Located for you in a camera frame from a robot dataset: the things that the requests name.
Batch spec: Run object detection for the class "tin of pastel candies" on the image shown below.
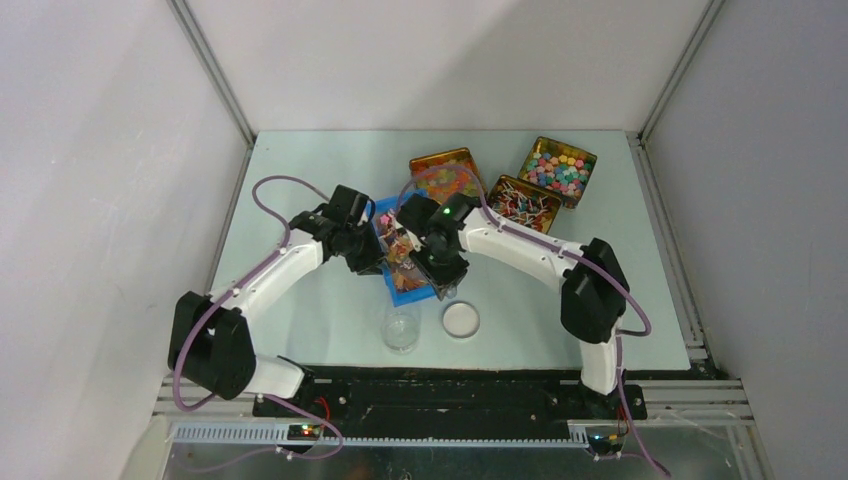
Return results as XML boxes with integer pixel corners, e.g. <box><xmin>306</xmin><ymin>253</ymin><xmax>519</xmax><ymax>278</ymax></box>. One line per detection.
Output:
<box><xmin>517</xmin><ymin>136</ymin><xmax>598</xmax><ymax>210</ymax></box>

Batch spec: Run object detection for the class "tin of wrapped candies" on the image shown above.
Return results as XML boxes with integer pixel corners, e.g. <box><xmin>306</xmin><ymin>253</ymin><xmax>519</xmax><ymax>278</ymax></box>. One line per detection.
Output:
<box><xmin>487</xmin><ymin>175</ymin><xmax>562</xmax><ymax>234</ymax></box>

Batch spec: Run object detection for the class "blue plastic candy bin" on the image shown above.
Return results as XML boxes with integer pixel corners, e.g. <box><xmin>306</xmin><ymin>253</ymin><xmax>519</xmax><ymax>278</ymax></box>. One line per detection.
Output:
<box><xmin>368</xmin><ymin>196</ymin><xmax>436</xmax><ymax>307</ymax></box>

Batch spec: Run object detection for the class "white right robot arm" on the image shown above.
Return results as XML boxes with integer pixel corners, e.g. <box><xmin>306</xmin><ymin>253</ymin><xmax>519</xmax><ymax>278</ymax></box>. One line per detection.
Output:
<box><xmin>395</xmin><ymin>194</ymin><xmax>631</xmax><ymax>418</ymax></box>

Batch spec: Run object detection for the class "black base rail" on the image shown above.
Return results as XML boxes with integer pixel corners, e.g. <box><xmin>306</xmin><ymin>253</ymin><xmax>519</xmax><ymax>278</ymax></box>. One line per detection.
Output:
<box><xmin>291</xmin><ymin>365</ymin><xmax>647</xmax><ymax>438</ymax></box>

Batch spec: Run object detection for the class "tin of orange candies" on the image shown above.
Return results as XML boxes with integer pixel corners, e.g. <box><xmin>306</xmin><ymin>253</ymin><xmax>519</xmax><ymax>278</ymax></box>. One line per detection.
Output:
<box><xmin>408</xmin><ymin>147</ymin><xmax>488</xmax><ymax>203</ymax></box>

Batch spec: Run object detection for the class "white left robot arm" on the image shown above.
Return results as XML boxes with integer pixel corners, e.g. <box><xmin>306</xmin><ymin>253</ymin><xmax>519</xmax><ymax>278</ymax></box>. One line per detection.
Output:
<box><xmin>168</xmin><ymin>185</ymin><xmax>385</xmax><ymax>417</ymax></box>

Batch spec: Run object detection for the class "clear plastic jar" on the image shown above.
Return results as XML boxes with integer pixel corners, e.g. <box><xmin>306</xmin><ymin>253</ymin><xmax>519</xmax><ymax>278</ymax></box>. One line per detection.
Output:
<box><xmin>380</xmin><ymin>304</ymin><xmax>421</xmax><ymax>354</ymax></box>

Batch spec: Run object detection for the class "white jar lid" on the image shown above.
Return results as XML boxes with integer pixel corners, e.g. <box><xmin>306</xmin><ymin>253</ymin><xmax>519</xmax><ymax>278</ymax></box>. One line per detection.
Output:
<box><xmin>442</xmin><ymin>302</ymin><xmax>481</xmax><ymax>339</ymax></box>

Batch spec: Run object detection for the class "grey slotted cable duct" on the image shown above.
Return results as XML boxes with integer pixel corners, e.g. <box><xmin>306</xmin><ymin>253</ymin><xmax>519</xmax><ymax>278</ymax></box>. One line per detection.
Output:
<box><xmin>169</xmin><ymin>421</ymin><xmax>590</xmax><ymax>448</ymax></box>

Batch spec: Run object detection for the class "clear plastic scoop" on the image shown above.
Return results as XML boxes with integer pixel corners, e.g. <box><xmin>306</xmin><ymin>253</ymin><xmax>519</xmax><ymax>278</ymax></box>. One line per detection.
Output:
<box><xmin>439</xmin><ymin>282</ymin><xmax>458</xmax><ymax>300</ymax></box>

